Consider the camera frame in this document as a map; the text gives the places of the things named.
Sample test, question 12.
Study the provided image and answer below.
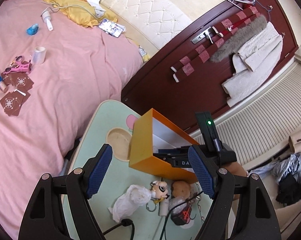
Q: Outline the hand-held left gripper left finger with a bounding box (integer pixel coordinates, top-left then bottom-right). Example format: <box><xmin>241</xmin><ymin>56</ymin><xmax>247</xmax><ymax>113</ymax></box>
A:
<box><xmin>18</xmin><ymin>144</ymin><xmax>113</xmax><ymax>240</ymax></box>

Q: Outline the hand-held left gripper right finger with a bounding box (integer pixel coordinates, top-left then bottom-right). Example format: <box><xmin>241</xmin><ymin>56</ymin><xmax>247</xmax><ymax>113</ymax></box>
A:
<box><xmin>188</xmin><ymin>145</ymin><xmax>282</xmax><ymax>240</ymax></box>

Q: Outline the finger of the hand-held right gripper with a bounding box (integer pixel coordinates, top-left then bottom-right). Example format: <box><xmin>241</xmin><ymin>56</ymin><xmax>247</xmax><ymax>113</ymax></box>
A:
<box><xmin>153</xmin><ymin>153</ymin><xmax>176</xmax><ymax>166</ymax></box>
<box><xmin>158</xmin><ymin>145</ymin><xmax>192</xmax><ymax>156</ymax></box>

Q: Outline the orange cardboard box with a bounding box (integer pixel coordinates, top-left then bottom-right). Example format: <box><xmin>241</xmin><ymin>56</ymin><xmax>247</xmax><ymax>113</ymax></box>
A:
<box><xmin>129</xmin><ymin>108</ymin><xmax>201</xmax><ymax>184</ymax></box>

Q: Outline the brown plush toy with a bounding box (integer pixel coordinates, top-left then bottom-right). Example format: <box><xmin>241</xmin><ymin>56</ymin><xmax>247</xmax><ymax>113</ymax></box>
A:
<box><xmin>171</xmin><ymin>180</ymin><xmax>192</xmax><ymax>198</ymax></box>

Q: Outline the cartoon figure keychain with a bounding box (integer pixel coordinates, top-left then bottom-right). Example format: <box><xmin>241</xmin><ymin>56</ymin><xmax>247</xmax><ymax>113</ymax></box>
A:
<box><xmin>147</xmin><ymin>180</ymin><xmax>169</xmax><ymax>212</ymax></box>

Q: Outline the clear bubble wrap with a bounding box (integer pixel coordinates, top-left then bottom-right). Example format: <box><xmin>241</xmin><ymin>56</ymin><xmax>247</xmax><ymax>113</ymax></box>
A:
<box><xmin>168</xmin><ymin>196</ymin><xmax>188</xmax><ymax>215</ymax></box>

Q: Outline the white plastic bag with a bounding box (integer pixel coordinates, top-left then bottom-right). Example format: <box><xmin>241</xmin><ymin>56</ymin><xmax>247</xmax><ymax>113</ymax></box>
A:
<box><xmin>112</xmin><ymin>184</ymin><xmax>153</xmax><ymax>222</ymax></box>

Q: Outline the black stone box red symbol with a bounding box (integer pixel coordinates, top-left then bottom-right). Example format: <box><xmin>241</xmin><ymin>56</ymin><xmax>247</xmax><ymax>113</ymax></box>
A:
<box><xmin>170</xmin><ymin>204</ymin><xmax>193</xmax><ymax>226</ymax></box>

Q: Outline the person's right forearm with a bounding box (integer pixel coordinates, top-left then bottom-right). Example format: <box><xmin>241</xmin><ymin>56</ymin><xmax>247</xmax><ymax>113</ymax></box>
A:
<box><xmin>225</xmin><ymin>162</ymin><xmax>248</xmax><ymax>202</ymax></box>

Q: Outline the green cartoon desktop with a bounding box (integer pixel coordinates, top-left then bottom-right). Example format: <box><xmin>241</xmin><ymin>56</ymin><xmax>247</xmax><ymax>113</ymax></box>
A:
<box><xmin>61</xmin><ymin>100</ymin><xmax>217</xmax><ymax>240</ymax></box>

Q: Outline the white slatted panel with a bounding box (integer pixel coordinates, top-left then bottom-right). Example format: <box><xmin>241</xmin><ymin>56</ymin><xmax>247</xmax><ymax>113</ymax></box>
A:
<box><xmin>190</xmin><ymin>62</ymin><xmax>301</xmax><ymax>170</ymax></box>

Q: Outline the dark red wooden door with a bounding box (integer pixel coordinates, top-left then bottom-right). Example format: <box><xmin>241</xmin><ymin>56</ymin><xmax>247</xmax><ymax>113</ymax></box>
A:
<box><xmin>121</xmin><ymin>0</ymin><xmax>299</xmax><ymax>134</ymax></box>

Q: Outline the red striped scarf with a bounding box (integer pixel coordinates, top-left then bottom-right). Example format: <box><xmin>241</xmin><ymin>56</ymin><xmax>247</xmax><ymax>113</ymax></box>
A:
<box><xmin>171</xmin><ymin>6</ymin><xmax>259</xmax><ymax>82</ymax></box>

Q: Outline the pile of clothes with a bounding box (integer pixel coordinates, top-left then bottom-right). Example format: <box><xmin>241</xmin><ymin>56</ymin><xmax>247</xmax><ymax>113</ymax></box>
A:
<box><xmin>249</xmin><ymin>154</ymin><xmax>301</xmax><ymax>205</ymax></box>

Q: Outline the beige jacket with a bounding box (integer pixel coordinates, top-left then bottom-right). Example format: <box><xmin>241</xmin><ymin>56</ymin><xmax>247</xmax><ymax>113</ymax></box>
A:
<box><xmin>288</xmin><ymin>127</ymin><xmax>301</xmax><ymax>155</ymax></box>

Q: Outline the white knit sweater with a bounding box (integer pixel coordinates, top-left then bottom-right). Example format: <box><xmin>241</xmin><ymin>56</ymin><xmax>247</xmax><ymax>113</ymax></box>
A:
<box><xmin>210</xmin><ymin>15</ymin><xmax>283</xmax><ymax>107</ymax></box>

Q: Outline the yellow white patterned cloth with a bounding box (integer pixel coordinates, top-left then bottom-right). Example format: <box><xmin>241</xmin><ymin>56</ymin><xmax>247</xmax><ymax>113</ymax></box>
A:
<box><xmin>137</xmin><ymin>44</ymin><xmax>151</xmax><ymax>62</ymax></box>

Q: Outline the pink bed sheet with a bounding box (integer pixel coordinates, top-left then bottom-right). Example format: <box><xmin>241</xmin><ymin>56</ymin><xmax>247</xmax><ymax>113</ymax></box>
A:
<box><xmin>0</xmin><ymin>0</ymin><xmax>146</xmax><ymax>240</ymax></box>

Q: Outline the clear tape roll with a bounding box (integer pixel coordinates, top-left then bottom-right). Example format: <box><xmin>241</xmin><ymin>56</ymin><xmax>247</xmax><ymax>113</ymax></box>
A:
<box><xmin>33</xmin><ymin>46</ymin><xmax>46</xmax><ymax>64</ymax></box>

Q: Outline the white clothes hanger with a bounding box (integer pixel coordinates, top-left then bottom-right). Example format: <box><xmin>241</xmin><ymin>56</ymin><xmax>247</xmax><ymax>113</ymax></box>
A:
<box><xmin>227</xmin><ymin>0</ymin><xmax>256</xmax><ymax>10</ymax></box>

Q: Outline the cream tufted headboard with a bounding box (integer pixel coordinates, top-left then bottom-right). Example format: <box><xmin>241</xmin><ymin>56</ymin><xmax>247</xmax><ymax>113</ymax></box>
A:
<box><xmin>68</xmin><ymin>0</ymin><xmax>198</xmax><ymax>55</ymax></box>

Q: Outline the smartphone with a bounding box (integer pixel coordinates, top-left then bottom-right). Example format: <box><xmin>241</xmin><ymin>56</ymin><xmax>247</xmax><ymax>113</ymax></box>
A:
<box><xmin>98</xmin><ymin>18</ymin><xmax>123</xmax><ymax>38</ymax></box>

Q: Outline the blue toy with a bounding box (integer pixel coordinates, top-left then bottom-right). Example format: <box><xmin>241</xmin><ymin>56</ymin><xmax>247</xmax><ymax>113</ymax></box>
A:
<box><xmin>26</xmin><ymin>23</ymin><xmax>39</xmax><ymax>35</ymax></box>

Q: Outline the yellow pillow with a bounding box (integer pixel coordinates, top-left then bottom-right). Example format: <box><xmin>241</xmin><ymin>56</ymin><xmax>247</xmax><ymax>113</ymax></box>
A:
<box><xmin>42</xmin><ymin>0</ymin><xmax>118</xmax><ymax>28</ymax></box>

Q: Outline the thin dark cable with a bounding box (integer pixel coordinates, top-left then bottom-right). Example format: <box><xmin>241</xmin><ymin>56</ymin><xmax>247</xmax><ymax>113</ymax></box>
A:
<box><xmin>160</xmin><ymin>182</ymin><xmax>206</xmax><ymax>240</ymax></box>

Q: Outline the black cable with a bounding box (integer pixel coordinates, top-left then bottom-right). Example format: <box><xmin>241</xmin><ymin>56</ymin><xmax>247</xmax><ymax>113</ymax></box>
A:
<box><xmin>103</xmin><ymin>219</ymin><xmax>136</xmax><ymax>240</ymax></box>

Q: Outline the silver door handle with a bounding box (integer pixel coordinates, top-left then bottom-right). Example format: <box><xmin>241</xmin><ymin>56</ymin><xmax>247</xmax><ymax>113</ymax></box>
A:
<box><xmin>191</xmin><ymin>27</ymin><xmax>216</xmax><ymax>45</ymax></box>

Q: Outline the white charging cable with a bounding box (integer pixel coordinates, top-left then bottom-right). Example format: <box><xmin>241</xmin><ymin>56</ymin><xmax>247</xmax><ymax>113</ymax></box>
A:
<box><xmin>42</xmin><ymin>0</ymin><xmax>96</xmax><ymax>13</ymax></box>

